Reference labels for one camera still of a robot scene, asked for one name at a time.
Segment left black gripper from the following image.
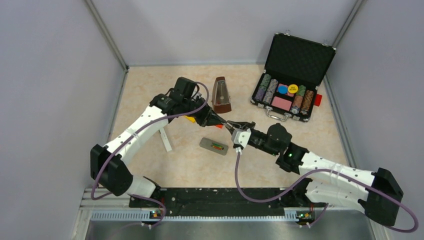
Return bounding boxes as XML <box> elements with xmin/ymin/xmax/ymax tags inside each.
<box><xmin>182</xmin><ymin>97</ymin><xmax>227</xmax><ymax>127</ymax></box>

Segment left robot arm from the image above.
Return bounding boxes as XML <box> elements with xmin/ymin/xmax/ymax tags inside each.
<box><xmin>90</xmin><ymin>77</ymin><xmax>229</xmax><ymax>207</ymax></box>

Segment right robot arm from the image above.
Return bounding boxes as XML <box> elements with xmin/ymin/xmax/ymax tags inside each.
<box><xmin>225</xmin><ymin>121</ymin><xmax>404</xmax><ymax>227</ymax></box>

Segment yellow block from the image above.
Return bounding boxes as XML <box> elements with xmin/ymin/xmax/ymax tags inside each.
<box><xmin>185</xmin><ymin>116</ymin><xmax>196</xmax><ymax>123</ymax></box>

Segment brown wooden metronome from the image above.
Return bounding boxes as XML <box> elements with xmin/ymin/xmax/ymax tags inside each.
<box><xmin>212</xmin><ymin>76</ymin><xmax>232</xmax><ymax>114</ymax></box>

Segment pink card deck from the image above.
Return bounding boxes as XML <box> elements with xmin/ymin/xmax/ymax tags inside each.
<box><xmin>271</xmin><ymin>96</ymin><xmax>292</xmax><ymax>111</ymax></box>

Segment blue chip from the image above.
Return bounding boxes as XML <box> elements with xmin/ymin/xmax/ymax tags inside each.
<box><xmin>277</xmin><ymin>84</ymin><xmax>288</xmax><ymax>95</ymax></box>

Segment black poker chip case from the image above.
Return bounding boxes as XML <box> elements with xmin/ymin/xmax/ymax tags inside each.
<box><xmin>250</xmin><ymin>32</ymin><xmax>337</xmax><ymax>123</ymax></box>

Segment yellow big blind chip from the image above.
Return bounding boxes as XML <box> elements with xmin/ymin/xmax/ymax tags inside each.
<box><xmin>287</xmin><ymin>84</ymin><xmax>299</xmax><ymax>94</ymax></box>

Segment red block behind case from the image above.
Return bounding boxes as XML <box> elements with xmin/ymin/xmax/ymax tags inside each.
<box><xmin>314</xmin><ymin>94</ymin><xmax>323</xmax><ymax>107</ymax></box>

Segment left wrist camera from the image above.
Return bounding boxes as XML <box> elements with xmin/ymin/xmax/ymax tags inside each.
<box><xmin>192</xmin><ymin>92</ymin><xmax>203</xmax><ymax>102</ymax></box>

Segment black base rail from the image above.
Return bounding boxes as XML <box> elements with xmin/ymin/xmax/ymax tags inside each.
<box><xmin>129</xmin><ymin>187</ymin><xmax>327</xmax><ymax>219</ymax></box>

